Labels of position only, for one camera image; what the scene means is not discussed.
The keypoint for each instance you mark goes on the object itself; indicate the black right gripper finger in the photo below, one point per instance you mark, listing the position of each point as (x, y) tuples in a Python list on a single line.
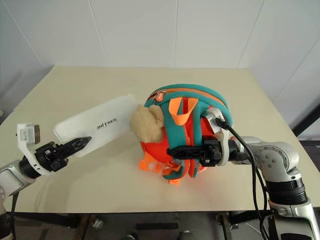
[(186, 152)]

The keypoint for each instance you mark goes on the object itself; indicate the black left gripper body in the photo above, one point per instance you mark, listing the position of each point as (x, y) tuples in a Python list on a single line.
[(51, 156)]

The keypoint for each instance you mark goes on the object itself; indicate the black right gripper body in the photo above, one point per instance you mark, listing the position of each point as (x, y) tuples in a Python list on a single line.
[(212, 152)]

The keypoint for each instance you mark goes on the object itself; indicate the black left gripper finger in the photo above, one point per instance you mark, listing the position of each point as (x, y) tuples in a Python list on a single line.
[(78, 140), (75, 150)]

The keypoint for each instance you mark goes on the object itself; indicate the white box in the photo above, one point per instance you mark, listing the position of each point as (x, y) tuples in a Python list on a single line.
[(100, 122)]

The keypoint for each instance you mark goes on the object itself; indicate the orange and teal backpack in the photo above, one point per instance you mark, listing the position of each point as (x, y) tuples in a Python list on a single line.
[(155, 150)]

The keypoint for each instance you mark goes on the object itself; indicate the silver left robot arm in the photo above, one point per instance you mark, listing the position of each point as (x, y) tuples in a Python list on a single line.
[(11, 176)]

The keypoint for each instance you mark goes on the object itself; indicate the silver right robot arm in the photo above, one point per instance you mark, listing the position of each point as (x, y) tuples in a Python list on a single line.
[(277, 160)]

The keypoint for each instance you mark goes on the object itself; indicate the beige plush backpack attachment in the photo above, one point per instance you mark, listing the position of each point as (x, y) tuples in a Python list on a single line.
[(147, 125)]

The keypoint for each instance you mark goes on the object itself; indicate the black flat bar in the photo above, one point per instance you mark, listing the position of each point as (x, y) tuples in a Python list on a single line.
[(157, 226)]

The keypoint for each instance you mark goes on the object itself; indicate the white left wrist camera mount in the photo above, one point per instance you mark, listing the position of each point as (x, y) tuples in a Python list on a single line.
[(26, 136)]

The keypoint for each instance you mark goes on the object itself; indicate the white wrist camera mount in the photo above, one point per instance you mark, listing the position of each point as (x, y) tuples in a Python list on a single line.
[(221, 120), (26, 136)]

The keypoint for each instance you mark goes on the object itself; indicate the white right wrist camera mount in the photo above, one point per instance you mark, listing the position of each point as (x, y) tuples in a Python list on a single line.
[(221, 120)]

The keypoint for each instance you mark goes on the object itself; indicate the black metal table frame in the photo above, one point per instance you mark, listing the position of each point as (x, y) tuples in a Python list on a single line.
[(150, 216)]

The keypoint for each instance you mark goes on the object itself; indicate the black frame beside table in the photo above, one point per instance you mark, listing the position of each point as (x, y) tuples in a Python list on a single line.
[(306, 122)]

